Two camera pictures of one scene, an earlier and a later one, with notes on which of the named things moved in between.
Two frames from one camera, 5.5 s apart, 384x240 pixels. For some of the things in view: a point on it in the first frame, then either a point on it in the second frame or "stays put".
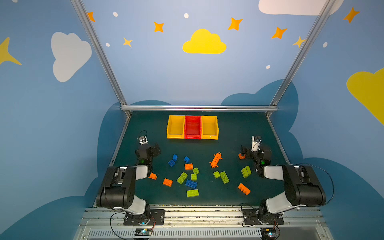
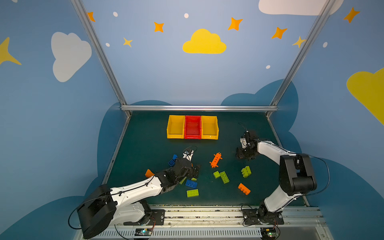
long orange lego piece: [215, 160] stays put
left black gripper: [146, 149] → [191, 169]
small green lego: [216, 174] stays put
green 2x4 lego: [224, 177] stays put
